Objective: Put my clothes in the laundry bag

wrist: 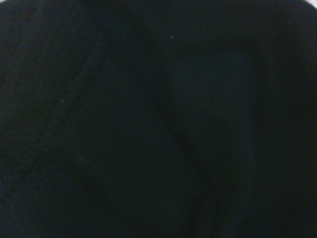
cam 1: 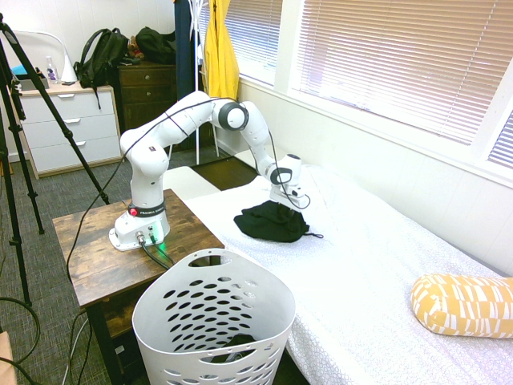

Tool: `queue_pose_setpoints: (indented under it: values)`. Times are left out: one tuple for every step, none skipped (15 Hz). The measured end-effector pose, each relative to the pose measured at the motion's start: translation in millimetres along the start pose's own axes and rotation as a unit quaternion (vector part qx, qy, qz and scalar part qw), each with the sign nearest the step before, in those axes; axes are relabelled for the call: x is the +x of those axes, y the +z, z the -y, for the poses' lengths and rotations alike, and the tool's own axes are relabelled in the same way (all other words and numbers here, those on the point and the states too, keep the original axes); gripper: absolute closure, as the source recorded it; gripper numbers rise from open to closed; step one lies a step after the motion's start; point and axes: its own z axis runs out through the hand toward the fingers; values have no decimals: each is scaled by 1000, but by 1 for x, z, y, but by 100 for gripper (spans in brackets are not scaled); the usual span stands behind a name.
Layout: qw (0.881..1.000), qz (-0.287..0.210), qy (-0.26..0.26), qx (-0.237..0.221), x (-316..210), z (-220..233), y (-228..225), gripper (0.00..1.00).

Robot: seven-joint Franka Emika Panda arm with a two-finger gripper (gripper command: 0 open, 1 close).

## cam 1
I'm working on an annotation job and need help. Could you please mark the long black arm cable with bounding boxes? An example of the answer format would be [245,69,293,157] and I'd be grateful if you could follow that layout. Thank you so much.
[65,95,312,298]

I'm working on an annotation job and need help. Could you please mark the grey storage box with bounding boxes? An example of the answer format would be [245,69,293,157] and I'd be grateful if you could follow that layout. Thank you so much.
[14,78,50,91]

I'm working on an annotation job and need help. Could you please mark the dark wood dresser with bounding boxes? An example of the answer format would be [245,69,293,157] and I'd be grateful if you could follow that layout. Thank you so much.
[117,61,178,153]

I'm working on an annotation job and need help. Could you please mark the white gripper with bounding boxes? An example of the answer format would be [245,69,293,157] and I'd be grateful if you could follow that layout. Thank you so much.
[269,183,301,220]

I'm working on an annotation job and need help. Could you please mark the black floor cable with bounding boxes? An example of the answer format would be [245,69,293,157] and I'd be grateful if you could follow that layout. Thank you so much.
[0,296,42,385]

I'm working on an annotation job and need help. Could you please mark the large white window blinds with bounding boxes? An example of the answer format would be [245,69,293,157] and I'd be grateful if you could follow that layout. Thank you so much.
[291,0,513,146]

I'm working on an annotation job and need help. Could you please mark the black backpack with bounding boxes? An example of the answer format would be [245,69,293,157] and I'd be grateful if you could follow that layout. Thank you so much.
[73,26,130,109]

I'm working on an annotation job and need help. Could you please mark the narrow white window blinds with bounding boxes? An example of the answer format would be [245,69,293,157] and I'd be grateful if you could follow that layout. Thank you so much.
[487,111,513,169]

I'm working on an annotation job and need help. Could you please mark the clear plastic bottle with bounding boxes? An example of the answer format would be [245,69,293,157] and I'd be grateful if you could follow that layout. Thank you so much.
[45,55,60,85]

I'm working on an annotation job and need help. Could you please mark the black sweatpants bundle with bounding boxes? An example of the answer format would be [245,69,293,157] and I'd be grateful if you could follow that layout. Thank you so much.
[233,201,324,243]

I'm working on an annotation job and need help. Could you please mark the yellow white patterned pillow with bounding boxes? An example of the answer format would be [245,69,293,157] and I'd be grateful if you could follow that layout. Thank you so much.
[410,273,513,340]

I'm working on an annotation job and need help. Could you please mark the brown teddy bear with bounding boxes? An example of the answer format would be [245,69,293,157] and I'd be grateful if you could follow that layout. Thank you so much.
[127,34,144,59]

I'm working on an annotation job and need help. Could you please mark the small white window blinds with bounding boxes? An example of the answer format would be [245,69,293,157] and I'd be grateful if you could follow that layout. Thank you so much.
[198,0,284,87]

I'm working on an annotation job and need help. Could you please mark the white three-drawer dresser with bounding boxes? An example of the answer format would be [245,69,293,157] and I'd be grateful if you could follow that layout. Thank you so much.
[18,83,123,180]

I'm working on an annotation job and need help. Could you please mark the white circle-print bed sheet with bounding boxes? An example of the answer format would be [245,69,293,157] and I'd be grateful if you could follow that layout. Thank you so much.
[184,164,513,385]

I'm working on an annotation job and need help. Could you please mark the grey floor cable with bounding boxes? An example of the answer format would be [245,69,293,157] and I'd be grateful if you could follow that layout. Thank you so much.
[63,317,88,385]

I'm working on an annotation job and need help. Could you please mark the black camera tripod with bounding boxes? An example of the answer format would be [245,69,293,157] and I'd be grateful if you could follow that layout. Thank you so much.
[0,11,111,308]

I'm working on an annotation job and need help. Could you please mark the yellow rain jacket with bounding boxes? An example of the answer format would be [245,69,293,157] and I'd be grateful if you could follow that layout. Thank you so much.
[202,0,240,101]

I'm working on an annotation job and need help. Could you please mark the black duffel bag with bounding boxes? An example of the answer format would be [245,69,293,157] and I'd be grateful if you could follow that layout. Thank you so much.
[135,26,177,65]

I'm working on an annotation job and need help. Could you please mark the white desk lamp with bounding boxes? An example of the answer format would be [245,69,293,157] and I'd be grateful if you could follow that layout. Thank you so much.
[23,30,77,84]

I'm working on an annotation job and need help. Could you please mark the rustic brown wooden side table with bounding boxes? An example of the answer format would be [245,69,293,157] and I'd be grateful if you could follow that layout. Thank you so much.
[51,188,225,385]

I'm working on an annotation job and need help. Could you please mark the navy hanging garment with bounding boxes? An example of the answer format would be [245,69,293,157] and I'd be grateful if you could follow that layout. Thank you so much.
[174,0,194,101]

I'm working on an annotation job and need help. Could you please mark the black base cable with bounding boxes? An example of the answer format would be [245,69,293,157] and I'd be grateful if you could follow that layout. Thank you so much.
[138,234,172,270]
[150,232,176,266]

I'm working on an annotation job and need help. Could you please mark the white perforated laundry basket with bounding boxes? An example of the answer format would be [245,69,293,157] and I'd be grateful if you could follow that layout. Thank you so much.
[131,248,297,385]

